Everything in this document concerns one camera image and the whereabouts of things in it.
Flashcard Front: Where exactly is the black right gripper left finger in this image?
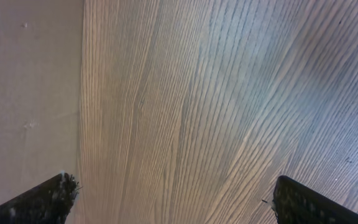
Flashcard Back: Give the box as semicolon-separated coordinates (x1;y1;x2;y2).
0;172;80;224

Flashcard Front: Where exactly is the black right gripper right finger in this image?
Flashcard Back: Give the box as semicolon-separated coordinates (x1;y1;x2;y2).
265;175;358;224

